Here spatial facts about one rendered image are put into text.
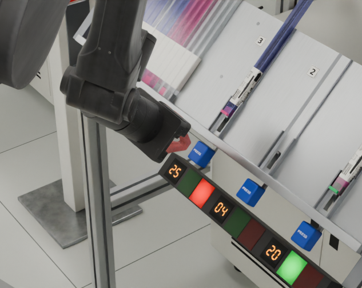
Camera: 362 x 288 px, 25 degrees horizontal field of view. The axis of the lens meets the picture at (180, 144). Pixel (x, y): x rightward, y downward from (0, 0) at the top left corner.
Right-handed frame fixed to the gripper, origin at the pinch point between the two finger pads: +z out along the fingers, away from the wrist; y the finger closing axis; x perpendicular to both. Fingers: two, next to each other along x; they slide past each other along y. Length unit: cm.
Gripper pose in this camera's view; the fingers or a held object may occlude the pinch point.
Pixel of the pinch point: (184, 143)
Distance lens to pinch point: 118.1
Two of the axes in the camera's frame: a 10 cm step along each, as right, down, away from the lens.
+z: 5.6, 3.0, 7.7
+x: -5.7, 8.1, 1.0
